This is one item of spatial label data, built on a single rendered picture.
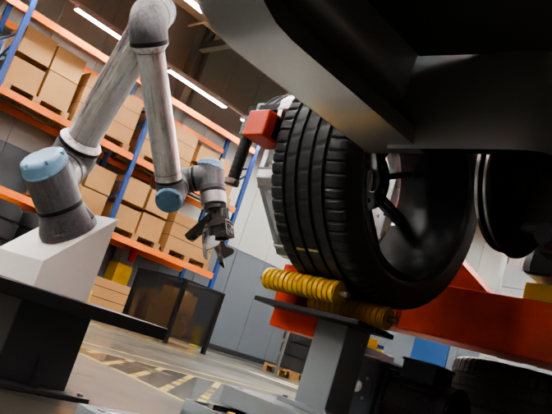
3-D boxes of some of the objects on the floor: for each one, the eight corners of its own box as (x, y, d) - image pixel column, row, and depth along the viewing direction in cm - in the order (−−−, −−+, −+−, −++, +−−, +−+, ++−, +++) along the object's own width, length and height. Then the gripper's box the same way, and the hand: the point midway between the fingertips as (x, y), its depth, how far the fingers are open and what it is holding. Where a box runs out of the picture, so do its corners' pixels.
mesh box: (162, 342, 933) (185, 278, 954) (116, 325, 1024) (137, 266, 1044) (206, 355, 992) (227, 294, 1012) (158, 338, 1083) (177, 282, 1103)
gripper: (216, 195, 214) (221, 254, 207) (238, 211, 231) (243, 265, 224) (192, 200, 216) (196, 259, 210) (216, 216, 233) (221, 270, 227)
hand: (213, 264), depth 218 cm, fingers open, 14 cm apart
